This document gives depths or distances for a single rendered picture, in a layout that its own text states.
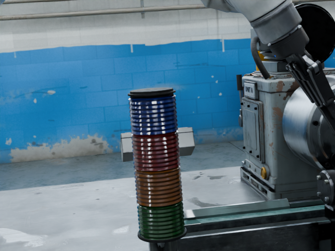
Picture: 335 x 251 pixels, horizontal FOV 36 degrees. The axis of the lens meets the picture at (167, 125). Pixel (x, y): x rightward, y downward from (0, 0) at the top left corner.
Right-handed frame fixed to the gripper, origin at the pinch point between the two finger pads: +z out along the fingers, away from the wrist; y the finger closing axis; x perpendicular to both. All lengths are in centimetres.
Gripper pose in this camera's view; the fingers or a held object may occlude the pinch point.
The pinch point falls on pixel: (333, 117)
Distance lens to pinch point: 111.2
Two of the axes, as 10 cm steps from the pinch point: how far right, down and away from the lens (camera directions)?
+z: 5.5, 8.1, 1.9
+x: -8.2, 5.7, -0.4
